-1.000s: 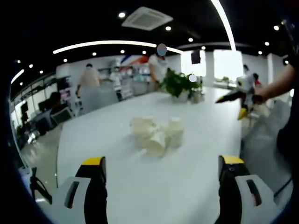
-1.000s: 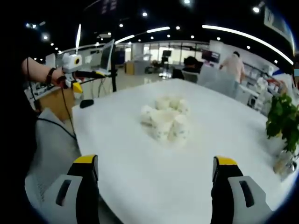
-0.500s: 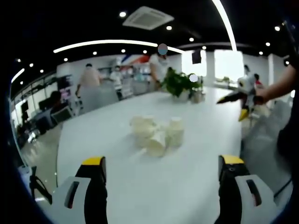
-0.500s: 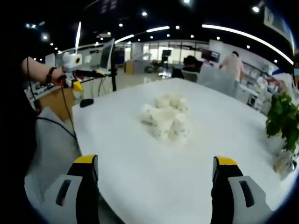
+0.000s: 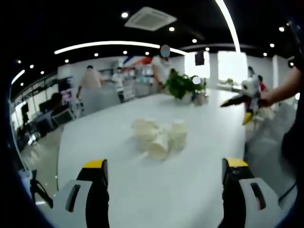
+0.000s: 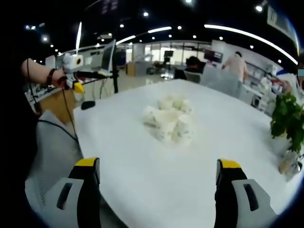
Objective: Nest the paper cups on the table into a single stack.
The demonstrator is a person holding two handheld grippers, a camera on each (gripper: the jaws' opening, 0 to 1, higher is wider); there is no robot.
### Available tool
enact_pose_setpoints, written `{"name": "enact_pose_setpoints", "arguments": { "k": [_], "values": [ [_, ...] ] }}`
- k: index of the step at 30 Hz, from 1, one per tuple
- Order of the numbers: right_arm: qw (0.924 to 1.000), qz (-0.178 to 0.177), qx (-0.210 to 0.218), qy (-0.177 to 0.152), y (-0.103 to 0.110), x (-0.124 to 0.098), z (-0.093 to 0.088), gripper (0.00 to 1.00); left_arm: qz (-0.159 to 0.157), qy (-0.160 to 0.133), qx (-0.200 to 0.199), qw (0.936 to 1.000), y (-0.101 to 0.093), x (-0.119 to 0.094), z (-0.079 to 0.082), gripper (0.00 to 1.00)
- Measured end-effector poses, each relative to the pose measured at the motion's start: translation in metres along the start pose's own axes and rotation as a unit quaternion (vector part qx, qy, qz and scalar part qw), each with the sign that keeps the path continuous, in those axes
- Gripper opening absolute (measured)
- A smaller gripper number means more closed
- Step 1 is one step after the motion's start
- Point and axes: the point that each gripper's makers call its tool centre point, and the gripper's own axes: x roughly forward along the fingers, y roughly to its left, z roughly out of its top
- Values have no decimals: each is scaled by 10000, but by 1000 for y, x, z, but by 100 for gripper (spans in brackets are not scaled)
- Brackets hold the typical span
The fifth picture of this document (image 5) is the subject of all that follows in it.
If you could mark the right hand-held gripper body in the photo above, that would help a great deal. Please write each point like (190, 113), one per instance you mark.
(252, 91)

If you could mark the short ceiling light strip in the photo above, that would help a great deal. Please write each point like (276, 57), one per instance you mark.
(17, 76)

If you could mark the black hanging screen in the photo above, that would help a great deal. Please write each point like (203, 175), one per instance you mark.
(199, 58)

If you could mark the straight ceiling light strip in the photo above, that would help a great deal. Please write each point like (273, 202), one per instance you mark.
(230, 23)

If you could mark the curved ceiling light strip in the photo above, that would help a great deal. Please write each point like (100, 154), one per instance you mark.
(107, 43)

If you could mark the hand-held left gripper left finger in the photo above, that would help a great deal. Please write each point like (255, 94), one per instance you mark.
(78, 204)

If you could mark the small beige containers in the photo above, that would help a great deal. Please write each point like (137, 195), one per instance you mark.
(200, 99)

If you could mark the green potted plant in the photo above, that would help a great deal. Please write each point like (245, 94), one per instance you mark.
(180, 85)

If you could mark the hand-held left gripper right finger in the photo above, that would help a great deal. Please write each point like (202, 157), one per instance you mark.
(247, 204)

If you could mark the white table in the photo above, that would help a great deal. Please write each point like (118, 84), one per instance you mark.
(142, 190)

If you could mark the ceiling air conditioner vent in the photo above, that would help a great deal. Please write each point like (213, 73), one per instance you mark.
(150, 18)

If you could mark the person's right hand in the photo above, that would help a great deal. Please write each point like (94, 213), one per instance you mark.
(266, 98)

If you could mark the grey desk monitor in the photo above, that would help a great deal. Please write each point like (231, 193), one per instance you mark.
(62, 116)

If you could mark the pile of white paper cups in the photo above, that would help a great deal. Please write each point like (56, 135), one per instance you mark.
(156, 140)

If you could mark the black tripod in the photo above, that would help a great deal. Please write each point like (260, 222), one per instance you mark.
(35, 187)

